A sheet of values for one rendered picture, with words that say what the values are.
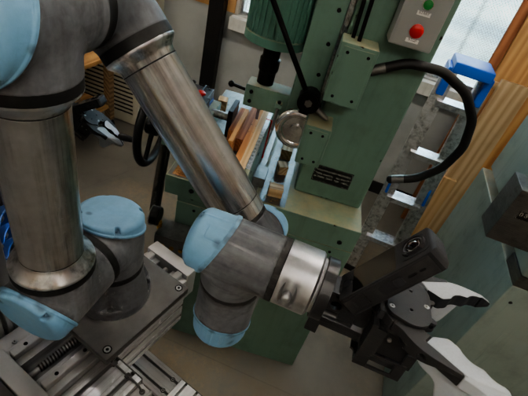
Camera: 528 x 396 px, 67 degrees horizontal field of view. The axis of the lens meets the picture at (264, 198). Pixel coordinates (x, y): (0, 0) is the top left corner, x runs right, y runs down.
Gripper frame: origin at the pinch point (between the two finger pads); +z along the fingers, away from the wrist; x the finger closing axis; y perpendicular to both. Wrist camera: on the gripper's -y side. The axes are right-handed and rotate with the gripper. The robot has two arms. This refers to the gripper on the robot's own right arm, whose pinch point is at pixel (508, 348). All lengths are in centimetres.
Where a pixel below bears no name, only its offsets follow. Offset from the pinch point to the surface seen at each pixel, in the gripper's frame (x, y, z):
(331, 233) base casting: -70, 38, -16
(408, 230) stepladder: -149, 68, 24
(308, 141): -65, 11, -32
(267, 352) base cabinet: -79, 110, -19
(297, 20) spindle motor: -74, -15, -45
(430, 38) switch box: -67, -21, -13
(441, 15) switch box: -66, -26, -13
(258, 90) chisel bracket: -79, 7, -52
